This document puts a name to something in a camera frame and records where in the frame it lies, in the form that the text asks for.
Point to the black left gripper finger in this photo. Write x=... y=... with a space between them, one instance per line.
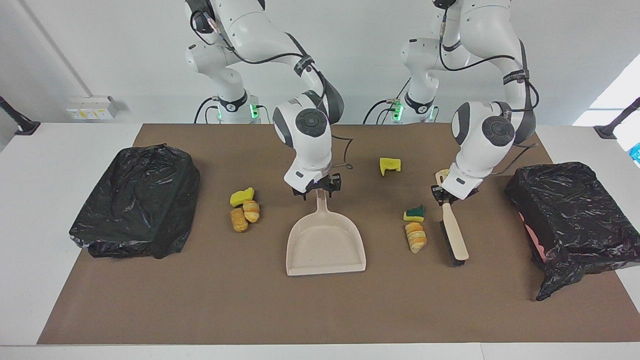
x=436 y=194

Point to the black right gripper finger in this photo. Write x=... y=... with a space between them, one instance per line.
x=334 y=182
x=301 y=193

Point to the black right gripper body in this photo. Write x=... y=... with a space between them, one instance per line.
x=323 y=183

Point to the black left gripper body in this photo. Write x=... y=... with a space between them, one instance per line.
x=466 y=202

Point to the beige hand brush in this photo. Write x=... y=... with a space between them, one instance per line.
x=456 y=235

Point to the large striped croissant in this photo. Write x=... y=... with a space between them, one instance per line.
x=416 y=237

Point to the small striped croissant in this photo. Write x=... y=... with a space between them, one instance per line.
x=251 y=211

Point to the notched yellow green sponge piece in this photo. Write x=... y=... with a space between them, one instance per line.
x=387 y=165

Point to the beige plastic dustpan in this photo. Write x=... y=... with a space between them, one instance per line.
x=325 y=245

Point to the plain yellow sponge piece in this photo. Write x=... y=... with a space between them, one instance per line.
x=241 y=197

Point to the brown bread roll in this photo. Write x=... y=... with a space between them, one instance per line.
x=239 y=220

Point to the pink bin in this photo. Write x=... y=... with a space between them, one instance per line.
x=537 y=242

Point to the black plastic trash bag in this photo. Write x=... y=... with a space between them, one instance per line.
x=565 y=200
x=135 y=200

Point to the brown paper table mat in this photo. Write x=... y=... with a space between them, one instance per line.
x=320 y=310

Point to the blue white packet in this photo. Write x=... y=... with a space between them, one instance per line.
x=636 y=152

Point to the black camera stand clamp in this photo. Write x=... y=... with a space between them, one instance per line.
x=607 y=131
x=25 y=127

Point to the white wall outlet box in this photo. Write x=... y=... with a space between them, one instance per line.
x=92 y=109

